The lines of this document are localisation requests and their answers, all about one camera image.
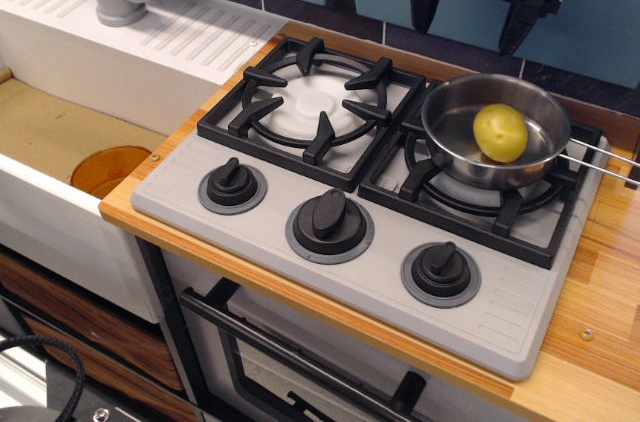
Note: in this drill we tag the grey toy stove top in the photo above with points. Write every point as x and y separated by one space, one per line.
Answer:
501 328

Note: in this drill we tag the yellow toy potato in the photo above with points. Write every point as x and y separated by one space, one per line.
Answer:
500 132

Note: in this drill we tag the black right burner grate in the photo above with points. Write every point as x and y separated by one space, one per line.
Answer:
529 223

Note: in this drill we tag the black left burner grate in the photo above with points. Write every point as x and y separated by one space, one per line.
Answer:
307 114

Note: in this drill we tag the black left stove knob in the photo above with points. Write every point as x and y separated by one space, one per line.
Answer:
232 188

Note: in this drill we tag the black stove knob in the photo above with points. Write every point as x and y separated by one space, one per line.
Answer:
330 229
441 275
232 188

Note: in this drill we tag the white toy sink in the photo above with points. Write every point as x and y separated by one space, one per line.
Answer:
72 86

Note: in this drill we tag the black burner grate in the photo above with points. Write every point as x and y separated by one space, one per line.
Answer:
307 114
529 223

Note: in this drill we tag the stainless steel pot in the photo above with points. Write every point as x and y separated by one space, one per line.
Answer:
448 113

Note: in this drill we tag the black right stove knob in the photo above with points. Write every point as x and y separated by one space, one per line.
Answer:
441 275

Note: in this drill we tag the black middle stove knob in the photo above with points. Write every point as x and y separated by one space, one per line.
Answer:
330 229

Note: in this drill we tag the toy oven door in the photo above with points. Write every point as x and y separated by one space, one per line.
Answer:
275 364

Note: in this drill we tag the orange plastic plate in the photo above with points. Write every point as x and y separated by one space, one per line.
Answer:
102 171

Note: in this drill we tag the wooden drawer front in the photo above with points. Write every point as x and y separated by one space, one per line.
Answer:
121 352

